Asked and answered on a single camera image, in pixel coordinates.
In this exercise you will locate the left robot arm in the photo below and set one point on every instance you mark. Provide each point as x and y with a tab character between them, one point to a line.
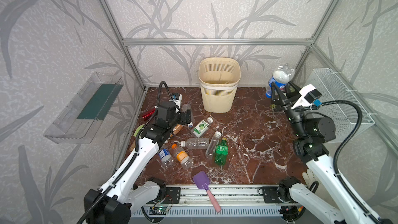
116	200

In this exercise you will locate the orange label bottle left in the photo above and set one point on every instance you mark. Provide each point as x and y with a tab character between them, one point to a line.
183	158

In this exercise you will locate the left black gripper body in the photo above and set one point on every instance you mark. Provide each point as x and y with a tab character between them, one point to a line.
183	116

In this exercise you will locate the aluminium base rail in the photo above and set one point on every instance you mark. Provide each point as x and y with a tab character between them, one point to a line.
235	201

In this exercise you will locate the blue cap water bottle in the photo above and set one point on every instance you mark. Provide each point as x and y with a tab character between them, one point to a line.
166	158

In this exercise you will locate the green scraper wooden handle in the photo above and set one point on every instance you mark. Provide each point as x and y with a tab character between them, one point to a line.
137	131

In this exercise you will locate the purple spatula pink handle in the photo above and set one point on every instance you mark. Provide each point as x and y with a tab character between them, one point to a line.
202	181

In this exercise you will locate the small circuit board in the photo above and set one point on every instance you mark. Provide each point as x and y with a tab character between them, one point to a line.
161	210

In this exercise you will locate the clear crushed bottle lying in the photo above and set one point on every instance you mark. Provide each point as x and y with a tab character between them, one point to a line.
196	143

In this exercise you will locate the green Sprite bottle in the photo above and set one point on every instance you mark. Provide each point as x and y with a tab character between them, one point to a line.
221	152

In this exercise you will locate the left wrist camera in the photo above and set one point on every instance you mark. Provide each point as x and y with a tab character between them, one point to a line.
176	98

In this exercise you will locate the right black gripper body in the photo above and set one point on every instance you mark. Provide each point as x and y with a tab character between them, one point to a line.
286	106

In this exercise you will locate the lime drink square bottle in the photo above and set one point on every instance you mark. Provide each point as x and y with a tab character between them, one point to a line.
201	128

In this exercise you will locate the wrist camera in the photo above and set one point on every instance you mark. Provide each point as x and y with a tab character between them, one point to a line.
309	96
176	98

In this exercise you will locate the slim clear bottle white cap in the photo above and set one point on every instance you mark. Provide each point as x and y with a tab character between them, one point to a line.
213	144

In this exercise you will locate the white work glove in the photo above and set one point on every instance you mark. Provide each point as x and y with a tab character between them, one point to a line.
309	178

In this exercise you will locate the Pepsi label water bottle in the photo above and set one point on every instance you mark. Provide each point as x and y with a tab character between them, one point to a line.
281	76

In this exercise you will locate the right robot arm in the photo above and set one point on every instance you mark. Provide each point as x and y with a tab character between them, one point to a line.
311	134

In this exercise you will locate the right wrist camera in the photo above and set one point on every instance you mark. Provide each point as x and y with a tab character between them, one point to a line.
309	96

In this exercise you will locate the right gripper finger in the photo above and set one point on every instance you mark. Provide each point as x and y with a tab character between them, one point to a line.
292	90
278	98

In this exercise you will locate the brown Nescafe bottle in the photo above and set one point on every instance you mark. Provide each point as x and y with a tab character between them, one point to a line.
176	129

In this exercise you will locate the cream ribbed waste bin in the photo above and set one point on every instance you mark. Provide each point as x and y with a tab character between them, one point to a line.
219	78

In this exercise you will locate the clear acrylic wall shelf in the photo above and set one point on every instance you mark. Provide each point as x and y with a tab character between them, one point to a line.
83	116

